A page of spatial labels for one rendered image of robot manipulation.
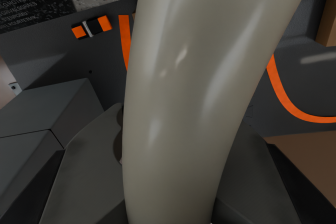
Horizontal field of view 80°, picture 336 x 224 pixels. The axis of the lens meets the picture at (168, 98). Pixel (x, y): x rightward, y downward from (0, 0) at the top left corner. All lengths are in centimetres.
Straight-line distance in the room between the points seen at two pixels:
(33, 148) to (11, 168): 8
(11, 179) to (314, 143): 163
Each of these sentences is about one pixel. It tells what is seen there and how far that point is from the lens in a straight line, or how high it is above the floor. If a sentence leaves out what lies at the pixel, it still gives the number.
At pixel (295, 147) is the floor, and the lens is 167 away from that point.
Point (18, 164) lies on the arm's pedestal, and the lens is 78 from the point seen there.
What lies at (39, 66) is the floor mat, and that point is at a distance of 125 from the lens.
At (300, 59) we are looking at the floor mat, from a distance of 124.
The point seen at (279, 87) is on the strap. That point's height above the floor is 2.
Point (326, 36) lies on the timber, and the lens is 116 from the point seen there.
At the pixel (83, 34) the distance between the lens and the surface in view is 106.
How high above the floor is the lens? 98
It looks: 57 degrees down
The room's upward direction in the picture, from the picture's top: 180 degrees counter-clockwise
